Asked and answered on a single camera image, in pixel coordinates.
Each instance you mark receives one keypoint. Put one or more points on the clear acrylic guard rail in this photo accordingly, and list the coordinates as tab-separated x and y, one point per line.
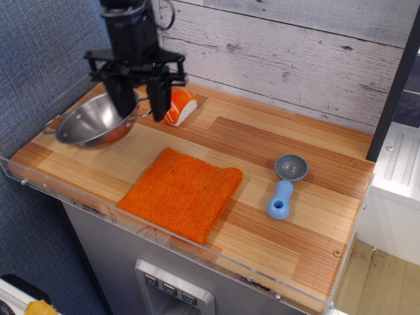
252	110

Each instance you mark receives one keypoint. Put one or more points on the white toy sink counter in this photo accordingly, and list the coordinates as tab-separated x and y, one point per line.
389	219

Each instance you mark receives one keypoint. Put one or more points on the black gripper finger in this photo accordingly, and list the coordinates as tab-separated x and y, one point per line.
122	95
159	87

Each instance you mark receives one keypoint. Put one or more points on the yellow object bottom left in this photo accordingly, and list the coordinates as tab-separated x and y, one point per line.
40	308

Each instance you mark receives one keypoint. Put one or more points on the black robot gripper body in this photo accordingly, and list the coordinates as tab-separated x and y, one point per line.
135	56

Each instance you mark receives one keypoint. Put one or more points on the blue grey toy scoop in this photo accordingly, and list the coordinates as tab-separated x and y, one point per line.
290	168

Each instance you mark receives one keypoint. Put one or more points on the orange folded cloth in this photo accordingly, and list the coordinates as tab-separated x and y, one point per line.
183	194

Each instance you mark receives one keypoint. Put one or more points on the stainless steel bowl with handles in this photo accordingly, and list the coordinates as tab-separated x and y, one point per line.
94	123

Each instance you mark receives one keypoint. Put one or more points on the grey cabinet with button panel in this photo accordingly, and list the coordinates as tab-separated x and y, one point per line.
141	275

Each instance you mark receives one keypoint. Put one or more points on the right dark vertical post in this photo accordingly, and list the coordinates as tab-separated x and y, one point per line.
399	82

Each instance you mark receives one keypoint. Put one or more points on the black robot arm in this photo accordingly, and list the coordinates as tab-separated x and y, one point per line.
123	6

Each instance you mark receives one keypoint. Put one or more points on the toy salmon nigiri sushi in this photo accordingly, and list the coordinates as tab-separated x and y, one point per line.
183	103

